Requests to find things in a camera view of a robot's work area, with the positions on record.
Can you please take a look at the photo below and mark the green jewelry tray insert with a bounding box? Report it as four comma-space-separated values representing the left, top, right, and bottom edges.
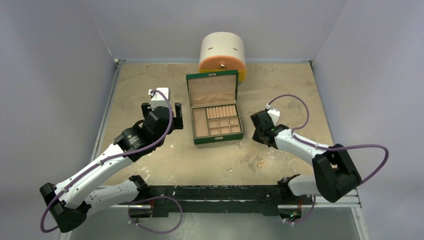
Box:
191, 104, 243, 139

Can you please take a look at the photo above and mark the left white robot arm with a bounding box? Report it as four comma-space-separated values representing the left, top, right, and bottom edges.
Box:
39, 102, 184, 233

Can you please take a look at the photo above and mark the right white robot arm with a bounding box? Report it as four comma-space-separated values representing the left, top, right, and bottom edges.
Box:
250, 110, 362, 204

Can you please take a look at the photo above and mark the green jewelry box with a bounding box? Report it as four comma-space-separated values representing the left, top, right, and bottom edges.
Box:
185, 70, 244, 145

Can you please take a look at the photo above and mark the white orange round drawer box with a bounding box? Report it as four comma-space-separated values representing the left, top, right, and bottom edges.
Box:
198, 31, 247, 84

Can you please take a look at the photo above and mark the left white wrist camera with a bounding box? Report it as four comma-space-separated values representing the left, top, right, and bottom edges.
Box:
148, 87, 170, 110

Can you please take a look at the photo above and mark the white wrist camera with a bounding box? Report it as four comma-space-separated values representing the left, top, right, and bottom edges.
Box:
148, 87, 170, 110
265, 104, 281, 126

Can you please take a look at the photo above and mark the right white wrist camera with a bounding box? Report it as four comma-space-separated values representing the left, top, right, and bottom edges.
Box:
265, 104, 281, 126

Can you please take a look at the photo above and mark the aluminium frame rail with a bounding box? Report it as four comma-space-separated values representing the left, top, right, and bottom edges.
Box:
89, 58, 125, 163

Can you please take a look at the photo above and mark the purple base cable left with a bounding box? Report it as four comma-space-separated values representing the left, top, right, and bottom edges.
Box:
127, 195, 184, 235

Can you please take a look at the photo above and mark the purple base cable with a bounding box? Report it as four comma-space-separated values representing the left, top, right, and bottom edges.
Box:
282, 195, 316, 226
127, 195, 184, 235

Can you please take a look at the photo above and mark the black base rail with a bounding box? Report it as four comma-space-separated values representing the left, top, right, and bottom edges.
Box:
130, 184, 313, 218

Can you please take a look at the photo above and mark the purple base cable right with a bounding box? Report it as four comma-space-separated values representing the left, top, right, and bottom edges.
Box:
282, 195, 316, 226

